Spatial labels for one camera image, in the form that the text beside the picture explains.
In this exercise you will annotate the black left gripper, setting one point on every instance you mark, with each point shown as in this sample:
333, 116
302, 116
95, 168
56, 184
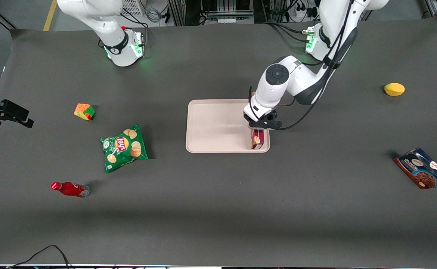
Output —
246, 117

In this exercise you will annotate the red cookie box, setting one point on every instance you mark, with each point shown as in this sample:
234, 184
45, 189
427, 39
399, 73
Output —
257, 140

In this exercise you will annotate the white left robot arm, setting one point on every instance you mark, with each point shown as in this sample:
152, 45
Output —
300, 78

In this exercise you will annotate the beige plastic tray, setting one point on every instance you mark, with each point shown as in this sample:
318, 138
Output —
218, 126

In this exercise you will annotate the blue chocolate cookie bag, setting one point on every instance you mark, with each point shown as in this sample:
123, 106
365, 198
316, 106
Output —
422, 168

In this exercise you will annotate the colourful puzzle cube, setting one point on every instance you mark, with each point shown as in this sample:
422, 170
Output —
84, 111

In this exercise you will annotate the red soda bottle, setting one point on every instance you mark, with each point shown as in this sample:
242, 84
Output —
71, 189

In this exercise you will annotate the dark grey table mat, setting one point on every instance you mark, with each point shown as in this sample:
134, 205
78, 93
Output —
218, 209

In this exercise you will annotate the green chips bag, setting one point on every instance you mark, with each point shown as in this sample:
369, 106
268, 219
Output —
123, 148

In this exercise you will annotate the white power strip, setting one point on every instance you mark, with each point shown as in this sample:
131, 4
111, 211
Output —
301, 13

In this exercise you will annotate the aluminium equipment rack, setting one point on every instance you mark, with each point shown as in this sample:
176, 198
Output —
211, 11

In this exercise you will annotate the yellow lemon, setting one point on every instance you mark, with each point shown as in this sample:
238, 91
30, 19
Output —
394, 89

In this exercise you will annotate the white perforated panel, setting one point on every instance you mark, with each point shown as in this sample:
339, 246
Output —
132, 7

